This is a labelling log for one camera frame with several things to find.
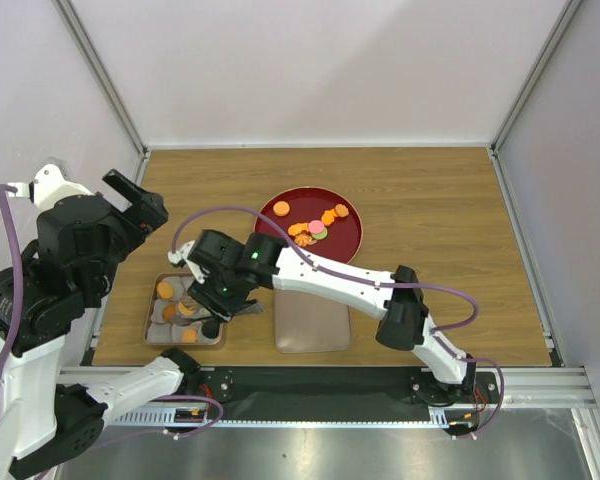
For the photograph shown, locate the orange cookie tin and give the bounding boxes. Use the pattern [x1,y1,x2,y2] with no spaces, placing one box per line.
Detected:
[177,300,196,318]

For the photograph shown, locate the black cookie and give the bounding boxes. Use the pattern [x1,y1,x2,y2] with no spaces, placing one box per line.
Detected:
[200,319,221,339]

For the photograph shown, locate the orange round cookie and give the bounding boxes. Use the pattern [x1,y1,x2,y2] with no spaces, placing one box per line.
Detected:
[162,304,177,323]
[272,200,291,217]

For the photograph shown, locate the pink metal tin lid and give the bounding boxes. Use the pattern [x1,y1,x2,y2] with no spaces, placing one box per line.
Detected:
[273,290,352,354]

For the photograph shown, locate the metal tongs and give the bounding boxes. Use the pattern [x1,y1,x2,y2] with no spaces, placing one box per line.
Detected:
[171,299,264,326]

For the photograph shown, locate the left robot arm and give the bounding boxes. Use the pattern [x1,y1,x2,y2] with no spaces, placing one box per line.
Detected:
[0,165,200,479]

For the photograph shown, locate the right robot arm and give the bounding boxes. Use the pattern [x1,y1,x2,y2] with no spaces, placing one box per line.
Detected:
[168,230,477,402]

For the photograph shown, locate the pink green stacked cookies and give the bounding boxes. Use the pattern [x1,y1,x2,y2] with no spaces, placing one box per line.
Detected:
[308,220,328,240]

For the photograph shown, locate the metal cookie tin box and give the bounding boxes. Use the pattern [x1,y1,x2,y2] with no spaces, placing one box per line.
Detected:
[143,273,225,349]

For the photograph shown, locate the orange star cookie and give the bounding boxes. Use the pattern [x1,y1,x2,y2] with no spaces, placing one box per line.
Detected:
[287,223,308,237]

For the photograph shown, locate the orange round cookie top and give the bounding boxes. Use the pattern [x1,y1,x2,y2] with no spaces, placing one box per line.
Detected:
[272,200,291,217]

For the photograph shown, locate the red round tray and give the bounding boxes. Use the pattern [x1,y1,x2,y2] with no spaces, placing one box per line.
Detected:
[260,186,363,263]

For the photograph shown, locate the orange flower cookie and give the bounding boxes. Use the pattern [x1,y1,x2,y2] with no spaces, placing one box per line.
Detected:
[321,209,336,227]

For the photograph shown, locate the orange scalloped cookie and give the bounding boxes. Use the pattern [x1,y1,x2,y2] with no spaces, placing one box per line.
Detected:
[333,204,349,218]

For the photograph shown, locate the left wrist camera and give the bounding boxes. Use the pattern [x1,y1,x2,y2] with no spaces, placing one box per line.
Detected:
[7,158,92,211]

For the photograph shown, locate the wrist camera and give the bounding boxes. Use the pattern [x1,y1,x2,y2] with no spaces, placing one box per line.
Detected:
[7,158,92,211]
[167,240,195,268]

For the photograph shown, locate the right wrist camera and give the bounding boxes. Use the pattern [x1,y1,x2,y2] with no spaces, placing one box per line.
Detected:
[167,240,195,268]

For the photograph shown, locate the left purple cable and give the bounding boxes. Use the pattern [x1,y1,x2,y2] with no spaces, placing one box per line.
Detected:
[0,183,26,426]

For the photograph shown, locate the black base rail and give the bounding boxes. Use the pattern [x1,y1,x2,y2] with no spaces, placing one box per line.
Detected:
[184,367,499,423]

